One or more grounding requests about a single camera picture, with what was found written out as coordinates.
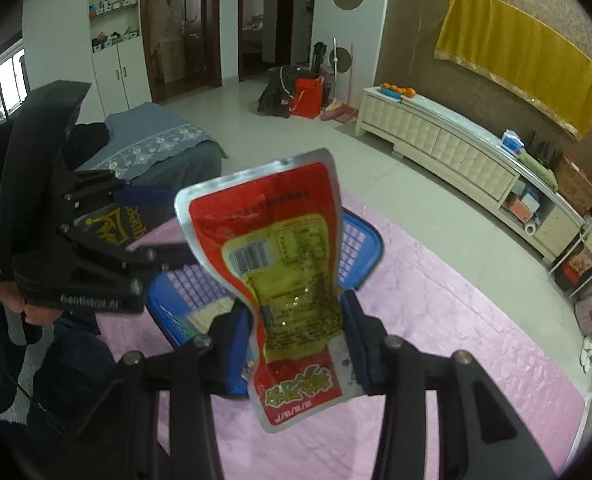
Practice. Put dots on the person's left hand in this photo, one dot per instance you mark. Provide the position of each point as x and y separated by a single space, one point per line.
38 316

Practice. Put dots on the white wall cabinet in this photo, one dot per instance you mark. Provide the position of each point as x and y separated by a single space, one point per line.
121 60

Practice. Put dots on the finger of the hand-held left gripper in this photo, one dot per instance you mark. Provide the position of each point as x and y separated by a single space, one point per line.
143 201
156 256

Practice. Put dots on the yellow hanging cloth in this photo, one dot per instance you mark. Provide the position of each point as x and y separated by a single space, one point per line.
520 55

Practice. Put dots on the dark cloth with yellow print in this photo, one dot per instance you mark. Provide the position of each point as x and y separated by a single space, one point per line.
121 222

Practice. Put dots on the red bag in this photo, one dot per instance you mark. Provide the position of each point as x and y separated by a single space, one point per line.
307 97

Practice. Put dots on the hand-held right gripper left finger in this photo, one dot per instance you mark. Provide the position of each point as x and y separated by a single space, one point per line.
237 355

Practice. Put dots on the white pole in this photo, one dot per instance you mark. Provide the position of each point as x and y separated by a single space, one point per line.
334 70

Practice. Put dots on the grey lace chair cover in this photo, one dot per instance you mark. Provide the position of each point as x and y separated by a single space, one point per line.
151 125

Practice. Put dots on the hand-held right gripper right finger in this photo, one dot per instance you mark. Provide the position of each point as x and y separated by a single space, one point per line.
358 345

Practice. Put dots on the pair of white slippers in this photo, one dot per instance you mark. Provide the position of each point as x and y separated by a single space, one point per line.
588 355

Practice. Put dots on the heap of oranges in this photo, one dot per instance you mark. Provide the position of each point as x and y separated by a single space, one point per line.
400 90

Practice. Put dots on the beige biscuit pack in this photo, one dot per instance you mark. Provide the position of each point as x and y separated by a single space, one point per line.
207 316

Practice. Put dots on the black bag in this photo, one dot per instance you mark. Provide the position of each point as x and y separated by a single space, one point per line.
276 92

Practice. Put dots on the blue plastic basket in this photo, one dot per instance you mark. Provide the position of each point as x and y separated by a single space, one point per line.
365 245

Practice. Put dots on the white shelf rack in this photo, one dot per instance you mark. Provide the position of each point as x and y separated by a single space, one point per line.
590 240

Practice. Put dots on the dark wooden door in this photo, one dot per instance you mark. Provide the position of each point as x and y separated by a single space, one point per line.
181 25

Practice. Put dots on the red yellow large snack packet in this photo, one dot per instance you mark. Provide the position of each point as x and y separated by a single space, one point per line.
286 260

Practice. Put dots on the dark wooden doorway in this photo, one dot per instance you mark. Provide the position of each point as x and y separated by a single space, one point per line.
266 15

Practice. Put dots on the row of dark bottles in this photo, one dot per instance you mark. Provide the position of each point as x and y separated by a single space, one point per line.
543 146

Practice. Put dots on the blue plate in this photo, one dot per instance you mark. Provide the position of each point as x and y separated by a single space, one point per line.
390 95

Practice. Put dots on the cardboard box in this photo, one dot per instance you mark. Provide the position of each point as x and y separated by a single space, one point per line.
575 185

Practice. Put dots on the white paper roll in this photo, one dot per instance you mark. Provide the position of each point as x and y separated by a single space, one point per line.
530 229

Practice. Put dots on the green folded cloth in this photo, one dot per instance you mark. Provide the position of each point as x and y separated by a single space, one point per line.
538 170

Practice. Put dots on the person's leg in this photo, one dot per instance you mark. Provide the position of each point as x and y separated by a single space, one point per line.
71 360

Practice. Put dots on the orange box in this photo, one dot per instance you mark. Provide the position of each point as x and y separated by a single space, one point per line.
513 206

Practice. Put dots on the black cloth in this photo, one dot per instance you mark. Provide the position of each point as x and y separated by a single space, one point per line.
88 136

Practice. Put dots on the white TV cabinet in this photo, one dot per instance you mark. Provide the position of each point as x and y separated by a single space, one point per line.
450 150

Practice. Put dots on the blue white tissue pack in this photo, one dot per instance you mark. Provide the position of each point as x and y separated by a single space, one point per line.
513 142

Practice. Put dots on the broom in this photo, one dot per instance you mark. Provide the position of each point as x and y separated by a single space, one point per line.
343 110

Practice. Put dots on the pink tablecloth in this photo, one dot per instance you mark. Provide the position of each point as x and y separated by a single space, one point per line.
450 360

